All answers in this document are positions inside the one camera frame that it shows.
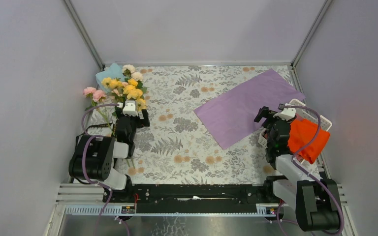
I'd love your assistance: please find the pink purple wrapping paper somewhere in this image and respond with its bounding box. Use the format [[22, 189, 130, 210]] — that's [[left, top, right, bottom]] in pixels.
[[194, 69, 305, 149]]

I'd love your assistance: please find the yellow fake flower stem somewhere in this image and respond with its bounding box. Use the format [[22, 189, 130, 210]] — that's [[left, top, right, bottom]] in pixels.
[[102, 77, 147, 111]]

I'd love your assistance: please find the pink fake flower stem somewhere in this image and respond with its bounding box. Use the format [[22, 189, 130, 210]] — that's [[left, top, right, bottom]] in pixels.
[[83, 87, 114, 136]]

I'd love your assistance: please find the white fake flower stem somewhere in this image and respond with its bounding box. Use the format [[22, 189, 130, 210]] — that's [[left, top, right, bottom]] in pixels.
[[122, 64, 143, 81]]

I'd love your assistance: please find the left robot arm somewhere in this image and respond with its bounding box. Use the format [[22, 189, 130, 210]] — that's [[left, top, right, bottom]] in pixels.
[[68, 109, 150, 202]]

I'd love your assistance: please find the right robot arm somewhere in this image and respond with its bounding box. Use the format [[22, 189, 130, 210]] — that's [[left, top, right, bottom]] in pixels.
[[254, 102, 345, 235]]

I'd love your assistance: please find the black ribbon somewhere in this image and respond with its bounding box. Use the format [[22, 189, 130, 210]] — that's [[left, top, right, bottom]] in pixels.
[[86, 123, 114, 137]]

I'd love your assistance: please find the orange cloth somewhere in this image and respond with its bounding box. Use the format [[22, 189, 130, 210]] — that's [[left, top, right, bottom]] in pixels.
[[287, 119, 330, 164]]

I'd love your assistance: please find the white plastic basket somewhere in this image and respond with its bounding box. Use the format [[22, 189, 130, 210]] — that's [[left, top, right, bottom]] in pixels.
[[257, 98, 333, 167]]

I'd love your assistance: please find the floral tablecloth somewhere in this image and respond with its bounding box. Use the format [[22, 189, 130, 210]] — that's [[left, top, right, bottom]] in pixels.
[[73, 65, 323, 185]]

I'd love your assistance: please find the light blue folded towel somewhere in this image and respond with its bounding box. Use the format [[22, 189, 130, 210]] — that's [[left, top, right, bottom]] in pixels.
[[95, 63, 125, 93]]

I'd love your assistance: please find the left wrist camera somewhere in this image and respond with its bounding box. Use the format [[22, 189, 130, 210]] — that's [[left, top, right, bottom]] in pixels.
[[115, 100, 138, 117]]

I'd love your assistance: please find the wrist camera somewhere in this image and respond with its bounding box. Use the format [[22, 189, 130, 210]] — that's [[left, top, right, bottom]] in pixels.
[[115, 100, 138, 117], [273, 103, 296, 121]]

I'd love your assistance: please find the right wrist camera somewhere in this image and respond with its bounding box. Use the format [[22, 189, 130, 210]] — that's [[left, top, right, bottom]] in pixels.
[[273, 103, 296, 121]]

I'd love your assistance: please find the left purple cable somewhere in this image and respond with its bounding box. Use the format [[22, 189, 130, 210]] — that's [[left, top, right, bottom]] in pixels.
[[80, 103, 131, 236]]

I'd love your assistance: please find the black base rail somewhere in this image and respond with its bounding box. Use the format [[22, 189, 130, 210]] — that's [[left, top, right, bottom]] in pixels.
[[102, 184, 280, 214]]

